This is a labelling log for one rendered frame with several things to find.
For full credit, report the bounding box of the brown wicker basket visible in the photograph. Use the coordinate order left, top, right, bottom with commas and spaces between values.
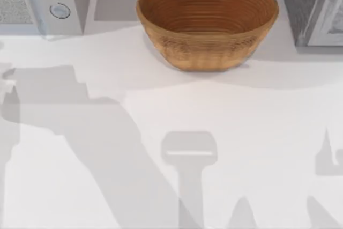
136, 0, 280, 73

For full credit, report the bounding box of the round microwave knob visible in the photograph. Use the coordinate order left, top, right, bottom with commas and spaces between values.
49, 2, 71, 19

